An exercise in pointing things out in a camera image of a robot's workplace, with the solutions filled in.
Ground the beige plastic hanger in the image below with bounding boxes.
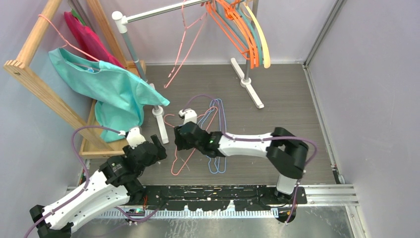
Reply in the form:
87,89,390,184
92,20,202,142
240,0,271,69

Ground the pink wire hanger on rack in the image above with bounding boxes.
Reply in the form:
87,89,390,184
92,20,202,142
38,14,100,62

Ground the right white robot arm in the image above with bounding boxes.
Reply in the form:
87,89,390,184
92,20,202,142
174,122,309,204

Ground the teal shirt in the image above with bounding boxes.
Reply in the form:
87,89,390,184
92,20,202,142
49,48,170,131

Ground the wooden clothes rack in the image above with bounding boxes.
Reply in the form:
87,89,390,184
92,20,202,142
3,0,147,160

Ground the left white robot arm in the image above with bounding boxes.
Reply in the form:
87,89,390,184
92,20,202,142
30,135,167,238

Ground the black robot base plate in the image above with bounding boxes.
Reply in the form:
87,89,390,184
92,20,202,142
114,178,307,224

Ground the metal clothes rack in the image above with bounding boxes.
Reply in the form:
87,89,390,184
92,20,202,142
111,0,266,144

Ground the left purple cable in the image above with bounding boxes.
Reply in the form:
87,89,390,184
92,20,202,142
23,126,127,238

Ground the wooden tray base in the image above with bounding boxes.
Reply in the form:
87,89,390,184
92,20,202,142
79,60,146,159

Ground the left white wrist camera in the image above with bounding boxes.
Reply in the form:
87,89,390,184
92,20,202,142
125,126,146,149

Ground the orange plastic hanger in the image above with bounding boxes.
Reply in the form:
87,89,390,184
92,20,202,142
206,0,256,69
213,0,260,66

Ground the magenta garment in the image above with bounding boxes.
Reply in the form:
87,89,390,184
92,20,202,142
63,12,124,68

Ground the teal plastic hanger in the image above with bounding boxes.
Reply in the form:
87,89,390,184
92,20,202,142
223,0,263,69

